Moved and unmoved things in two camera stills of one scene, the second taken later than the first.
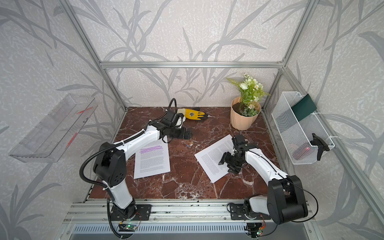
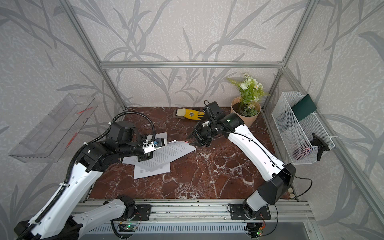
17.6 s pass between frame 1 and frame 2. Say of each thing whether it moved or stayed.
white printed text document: moved
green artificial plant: stayed
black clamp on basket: stayed
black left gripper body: moved
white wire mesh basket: stayed
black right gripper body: moved
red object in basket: stayed
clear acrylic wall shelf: stayed
